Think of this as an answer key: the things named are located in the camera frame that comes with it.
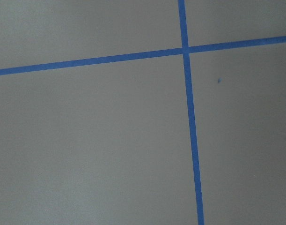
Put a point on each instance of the blue tape strip lengthwise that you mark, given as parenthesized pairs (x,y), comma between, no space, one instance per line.
(191,112)

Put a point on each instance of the blue tape strip crosswise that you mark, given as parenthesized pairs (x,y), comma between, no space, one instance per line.
(143,55)

